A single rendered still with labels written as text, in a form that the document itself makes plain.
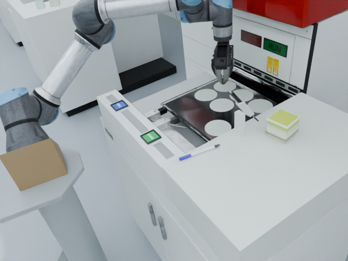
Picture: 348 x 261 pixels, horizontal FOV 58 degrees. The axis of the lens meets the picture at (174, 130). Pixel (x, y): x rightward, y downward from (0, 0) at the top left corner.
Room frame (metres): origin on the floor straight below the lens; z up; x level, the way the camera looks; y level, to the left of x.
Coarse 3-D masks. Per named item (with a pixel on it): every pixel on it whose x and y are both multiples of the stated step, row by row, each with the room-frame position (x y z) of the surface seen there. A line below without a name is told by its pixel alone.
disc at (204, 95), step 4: (196, 92) 1.19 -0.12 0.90; (200, 92) 1.19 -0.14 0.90; (204, 92) 1.18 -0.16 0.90; (208, 92) 1.18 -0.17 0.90; (212, 92) 1.17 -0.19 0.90; (196, 96) 1.16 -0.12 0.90; (200, 96) 1.15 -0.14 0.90; (204, 96) 1.15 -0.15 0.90; (208, 96) 1.14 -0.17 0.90; (212, 96) 1.14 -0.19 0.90; (204, 100) 1.12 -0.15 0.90; (208, 100) 1.11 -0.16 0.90
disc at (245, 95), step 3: (237, 90) 1.16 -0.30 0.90; (240, 90) 1.16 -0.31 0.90; (243, 90) 1.15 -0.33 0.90; (246, 90) 1.15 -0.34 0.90; (237, 93) 1.14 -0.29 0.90; (240, 93) 1.13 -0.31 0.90; (243, 93) 1.13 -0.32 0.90; (246, 93) 1.12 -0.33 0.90; (249, 93) 1.12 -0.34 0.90; (252, 93) 1.12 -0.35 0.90; (231, 96) 1.12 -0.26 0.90; (240, 96) 1.11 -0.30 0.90; (243, 96) 1.10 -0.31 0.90; (246, 96) 1.10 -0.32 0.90; (249, 96) 1.10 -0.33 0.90; (252, 96) 1.09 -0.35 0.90; (234, 99) 1.09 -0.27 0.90; (243, 99) 1.08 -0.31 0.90; (246, 99) 1.08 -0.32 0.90; (249, 99) 1.08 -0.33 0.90
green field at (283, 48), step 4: (264, 40) 1.16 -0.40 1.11; (268, 40) 1.14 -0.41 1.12; (264, 44) 1.15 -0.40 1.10; (268, 44) 1.14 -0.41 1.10; (272, 44) 1.12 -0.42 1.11; (276, 44) 1.10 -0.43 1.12; (264, 48) 1.15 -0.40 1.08; (268, 48) 1.13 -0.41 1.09; (272, 48) 1.12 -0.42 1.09; (276, 48) 1.10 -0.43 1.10; (280, 48) 1.08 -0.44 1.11; (284, 48) 1.07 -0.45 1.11; (276, 52) 1.10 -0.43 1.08; (280, 52) 1.08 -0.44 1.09; (284, 52) 1.06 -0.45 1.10
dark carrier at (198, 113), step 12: (240, 84) 1.20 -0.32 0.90; (192, 96) 1.16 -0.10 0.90; (216, 96) 1.14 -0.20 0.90; (228, 96) 1.12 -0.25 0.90; (264, 96) 1.08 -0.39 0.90; (180, 108) 1.09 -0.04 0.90; (192, 108) 1.07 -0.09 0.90; (204, 108) 1.06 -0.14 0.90; (192, 120) 0.99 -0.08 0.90; (204, 120) 0.98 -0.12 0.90; (228, 120) 0.96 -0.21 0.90; (204, 132) 0.90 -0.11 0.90
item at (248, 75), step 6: (234, 66) 1.30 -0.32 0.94; (240, 72) 1.26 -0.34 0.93; (246, 72) 1.23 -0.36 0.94; (234, 78) 1.31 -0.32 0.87; (252, 78) 1.19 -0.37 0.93; (258, 78) 1.16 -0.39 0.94; (246, 84) 1.24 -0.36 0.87; (264, 84) 1.13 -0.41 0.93; (270, 84) 1.10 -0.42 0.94; (276, 90) 1.07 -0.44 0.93; (282, 90) 1.04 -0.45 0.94; (288, 96) 1.01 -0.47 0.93; (276, 102) 1.07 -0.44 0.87
